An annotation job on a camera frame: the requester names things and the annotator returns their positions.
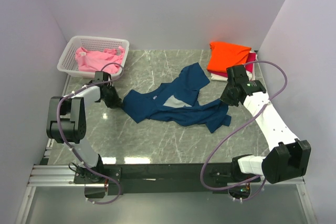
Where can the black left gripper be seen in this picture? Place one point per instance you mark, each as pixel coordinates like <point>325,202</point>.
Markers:
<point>117,102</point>

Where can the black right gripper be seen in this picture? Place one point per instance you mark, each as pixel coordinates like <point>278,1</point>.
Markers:
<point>224,98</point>

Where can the navy blue t shirt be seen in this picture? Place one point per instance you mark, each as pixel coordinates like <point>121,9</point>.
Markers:
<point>177,101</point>

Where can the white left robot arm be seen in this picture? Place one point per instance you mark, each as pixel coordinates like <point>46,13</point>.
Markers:
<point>66,120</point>

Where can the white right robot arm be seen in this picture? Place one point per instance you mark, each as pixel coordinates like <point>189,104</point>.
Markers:
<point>288,157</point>

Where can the folded white t shirt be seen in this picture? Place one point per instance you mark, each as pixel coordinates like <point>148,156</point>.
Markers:
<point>220,78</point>

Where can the pink t shirt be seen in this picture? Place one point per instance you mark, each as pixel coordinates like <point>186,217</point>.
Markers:
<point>92,61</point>

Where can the folded magenta t shirt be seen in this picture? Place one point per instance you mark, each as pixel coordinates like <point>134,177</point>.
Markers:
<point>249,68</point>

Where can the folded orange t shirt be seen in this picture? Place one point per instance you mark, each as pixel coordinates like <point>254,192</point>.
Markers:
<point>225,55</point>

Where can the white perforated plastic basket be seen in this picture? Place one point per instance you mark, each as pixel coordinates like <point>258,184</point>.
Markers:
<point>68,64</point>

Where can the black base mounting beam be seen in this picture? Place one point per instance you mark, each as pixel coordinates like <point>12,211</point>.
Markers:
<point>158,178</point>

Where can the aluminium extrusion rail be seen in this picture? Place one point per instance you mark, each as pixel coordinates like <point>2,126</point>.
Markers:
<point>54,176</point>

